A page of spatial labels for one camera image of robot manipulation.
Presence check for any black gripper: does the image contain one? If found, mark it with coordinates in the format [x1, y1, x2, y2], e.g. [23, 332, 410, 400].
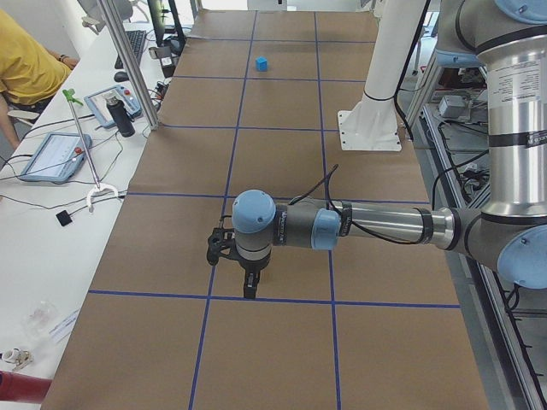
[241, 262, 266, 298]

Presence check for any blue cube block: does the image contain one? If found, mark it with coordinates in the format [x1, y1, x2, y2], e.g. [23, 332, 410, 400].
[255, 56, 268, 73]

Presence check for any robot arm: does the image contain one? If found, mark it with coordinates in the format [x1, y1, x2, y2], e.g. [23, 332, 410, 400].
[207, 1, 546, 299]

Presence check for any small black square puck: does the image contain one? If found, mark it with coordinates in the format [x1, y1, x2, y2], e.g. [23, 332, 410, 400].
[56, 210, 73, 226]

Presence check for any black water bottle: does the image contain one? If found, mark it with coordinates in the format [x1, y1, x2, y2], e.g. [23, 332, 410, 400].
[105, 92, 135, 138]

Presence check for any clear plastic bag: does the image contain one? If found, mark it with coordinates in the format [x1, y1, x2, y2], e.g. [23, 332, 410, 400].
[21, 301, 58, 338]

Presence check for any near teach pendant tablet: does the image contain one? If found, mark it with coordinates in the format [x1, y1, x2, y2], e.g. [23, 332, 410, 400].
[19, 132, 85, 183]

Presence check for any teach pendant tablet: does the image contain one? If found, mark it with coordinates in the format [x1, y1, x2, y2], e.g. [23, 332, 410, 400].
[19, 132, 85, 183]
[84, 85, 142, 128]

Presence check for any far teach pendant tablet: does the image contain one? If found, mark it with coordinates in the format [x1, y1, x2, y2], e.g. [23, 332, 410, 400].
[84, 85, 142, 128]

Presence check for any metal fitting white cap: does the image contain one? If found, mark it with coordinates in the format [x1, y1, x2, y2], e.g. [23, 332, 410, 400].
[1, 348, 33, 372]

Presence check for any black computer mouse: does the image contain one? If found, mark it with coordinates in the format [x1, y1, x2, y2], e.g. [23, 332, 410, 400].
[114, 71, 129, 83]

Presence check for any red cylinder object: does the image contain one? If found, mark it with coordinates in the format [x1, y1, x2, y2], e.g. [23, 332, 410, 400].
[0, 371, 52, 404]

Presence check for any reacher grabber stick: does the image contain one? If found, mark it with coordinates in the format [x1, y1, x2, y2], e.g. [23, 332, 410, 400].
[62, 89, 119, 213]

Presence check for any black keyboard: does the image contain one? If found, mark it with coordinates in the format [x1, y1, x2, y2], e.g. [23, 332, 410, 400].
[126, 30, 146, 65]

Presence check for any person in yellow shirt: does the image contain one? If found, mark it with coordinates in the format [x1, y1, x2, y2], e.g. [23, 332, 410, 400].
[1, 11, 79, 148]

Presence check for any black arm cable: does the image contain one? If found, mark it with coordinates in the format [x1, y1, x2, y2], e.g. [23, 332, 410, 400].
[294, 164, 422, 245]

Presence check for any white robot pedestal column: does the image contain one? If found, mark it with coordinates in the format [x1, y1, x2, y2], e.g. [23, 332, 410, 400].
[338, 0, 429, 152]

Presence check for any aluminium frame post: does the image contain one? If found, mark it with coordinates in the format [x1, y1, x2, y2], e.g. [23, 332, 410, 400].
[97, 0, 159, 131]

